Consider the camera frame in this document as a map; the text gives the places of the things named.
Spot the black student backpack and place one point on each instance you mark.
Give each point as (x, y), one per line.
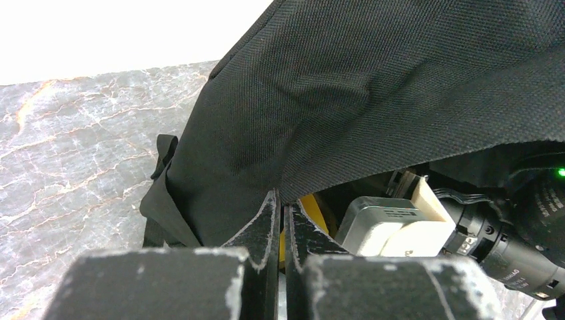
(320, 93)

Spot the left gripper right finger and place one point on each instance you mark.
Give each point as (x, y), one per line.
(324, 281)

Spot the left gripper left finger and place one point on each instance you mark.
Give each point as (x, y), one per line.
(238, 280)

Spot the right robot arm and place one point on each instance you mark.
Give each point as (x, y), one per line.
(514, 232)

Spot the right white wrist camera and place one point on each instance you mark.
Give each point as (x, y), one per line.
(409, 222)

